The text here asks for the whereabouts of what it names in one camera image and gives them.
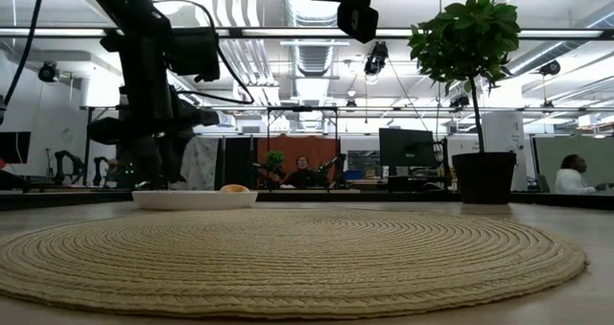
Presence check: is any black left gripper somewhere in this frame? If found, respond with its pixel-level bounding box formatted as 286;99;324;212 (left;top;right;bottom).
88;87;221;190

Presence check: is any grey patterned cloth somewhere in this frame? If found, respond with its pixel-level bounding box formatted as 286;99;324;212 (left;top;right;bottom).
184;136;220;191

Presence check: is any white round plate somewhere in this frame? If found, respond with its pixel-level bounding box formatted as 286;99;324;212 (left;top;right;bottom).
131;189;259;212

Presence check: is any black ceiling spotlight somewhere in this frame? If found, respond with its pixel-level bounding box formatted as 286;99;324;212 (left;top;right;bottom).
538;58;562;77
363;40;390;77
36;60;60;84

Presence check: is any small green background plant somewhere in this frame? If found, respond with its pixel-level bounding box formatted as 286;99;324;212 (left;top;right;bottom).
261;151;286;190

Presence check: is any orange curtain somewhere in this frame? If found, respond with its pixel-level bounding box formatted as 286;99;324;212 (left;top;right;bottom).
256;135;340;189

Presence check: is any person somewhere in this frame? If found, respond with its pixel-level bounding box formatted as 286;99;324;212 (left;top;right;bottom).
554;152;609;196
282;154;333;190

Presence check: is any round woven straw placemat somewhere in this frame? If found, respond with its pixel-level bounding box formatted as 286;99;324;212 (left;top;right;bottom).
0;208;590;320

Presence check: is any black computer monitor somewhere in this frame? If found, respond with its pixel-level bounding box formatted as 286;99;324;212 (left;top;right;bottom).
378;128;436;171

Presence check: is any white column with poster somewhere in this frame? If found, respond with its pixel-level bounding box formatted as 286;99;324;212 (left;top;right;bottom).
481;110;528;193

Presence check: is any green plant in black pot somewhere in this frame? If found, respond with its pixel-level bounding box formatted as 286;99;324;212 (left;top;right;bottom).
407;0;522;205

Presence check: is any green partition panel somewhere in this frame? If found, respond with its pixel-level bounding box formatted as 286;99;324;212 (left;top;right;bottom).
533;134;614;197

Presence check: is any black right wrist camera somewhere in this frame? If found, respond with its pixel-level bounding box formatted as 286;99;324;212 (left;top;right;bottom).
336;1;381;45

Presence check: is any black overhead frame bar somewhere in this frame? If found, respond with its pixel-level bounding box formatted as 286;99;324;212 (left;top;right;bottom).
0;27;614;40

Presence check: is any silver ventilation duct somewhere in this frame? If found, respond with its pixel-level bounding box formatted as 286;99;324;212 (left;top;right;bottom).
282;0;351;129

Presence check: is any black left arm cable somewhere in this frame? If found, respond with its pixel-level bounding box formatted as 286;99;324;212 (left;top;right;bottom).
153;0;255;105

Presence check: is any black aluminium table frame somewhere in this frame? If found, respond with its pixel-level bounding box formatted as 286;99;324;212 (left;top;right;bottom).
0;188;614;212

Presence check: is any black wall screen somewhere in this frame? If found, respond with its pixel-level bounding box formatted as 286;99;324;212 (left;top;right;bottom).
0;131;32;166

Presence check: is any black hanging cable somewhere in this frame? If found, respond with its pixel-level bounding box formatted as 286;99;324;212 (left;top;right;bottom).
0;0;48;125

